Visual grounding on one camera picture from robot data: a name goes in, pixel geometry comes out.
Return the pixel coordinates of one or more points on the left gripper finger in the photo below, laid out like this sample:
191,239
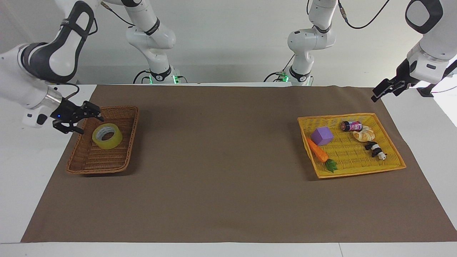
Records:
387,92
385,85

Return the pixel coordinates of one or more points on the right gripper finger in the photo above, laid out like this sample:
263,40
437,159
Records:
63,128
91,108

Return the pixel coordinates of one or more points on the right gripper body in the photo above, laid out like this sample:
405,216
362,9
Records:
65,111

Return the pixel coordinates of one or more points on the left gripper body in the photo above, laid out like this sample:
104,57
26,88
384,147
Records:
402,73

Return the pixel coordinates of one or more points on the yellow tape roll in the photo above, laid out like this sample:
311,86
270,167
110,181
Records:
108,142

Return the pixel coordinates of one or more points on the brown wicker basket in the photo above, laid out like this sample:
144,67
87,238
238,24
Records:
93,157

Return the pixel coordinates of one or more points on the yellow woven basket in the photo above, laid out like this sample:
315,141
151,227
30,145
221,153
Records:
351,153

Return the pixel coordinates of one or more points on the black stand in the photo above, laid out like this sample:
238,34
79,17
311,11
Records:
426,91

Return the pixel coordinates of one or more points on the toy croissant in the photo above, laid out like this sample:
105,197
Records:
364,134

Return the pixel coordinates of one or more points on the small printed can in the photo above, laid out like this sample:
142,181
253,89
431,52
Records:
351,126

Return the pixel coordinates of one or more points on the toy panda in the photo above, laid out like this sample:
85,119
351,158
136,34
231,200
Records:
374,148

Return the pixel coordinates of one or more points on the purple cube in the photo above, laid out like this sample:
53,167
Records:
322,136

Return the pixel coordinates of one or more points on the orange toy carrot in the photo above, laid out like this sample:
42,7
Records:
317,150

